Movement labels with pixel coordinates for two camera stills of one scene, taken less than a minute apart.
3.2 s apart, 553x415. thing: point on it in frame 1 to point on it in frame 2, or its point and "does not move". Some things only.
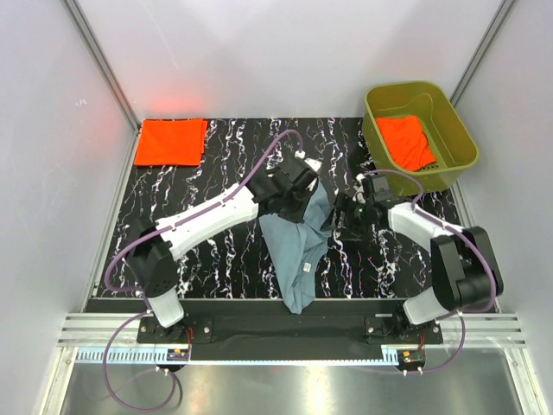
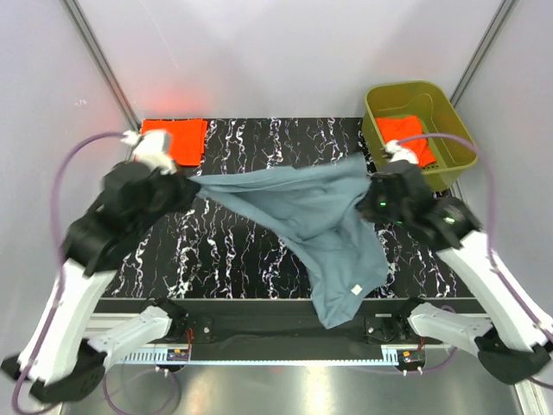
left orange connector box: x=177 y=354 does not move
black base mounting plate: x=270 y=324 does not move
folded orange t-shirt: x=176 y=142 does not move
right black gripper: x=345 y=204 to x=366 y=206
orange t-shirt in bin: x=409 y=147 does not move
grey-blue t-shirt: x=300 y=248 to x=318 y=205
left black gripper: x=294 y=218 to x=187 y=187
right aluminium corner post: x=485 y=47 does not move
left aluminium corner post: x=103 y=64 does not move
